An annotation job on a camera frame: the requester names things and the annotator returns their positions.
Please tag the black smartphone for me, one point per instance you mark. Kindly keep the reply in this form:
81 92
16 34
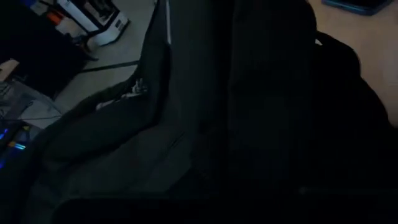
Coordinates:
357 6

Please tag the black backpack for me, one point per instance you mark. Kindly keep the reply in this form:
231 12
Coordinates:
217 109

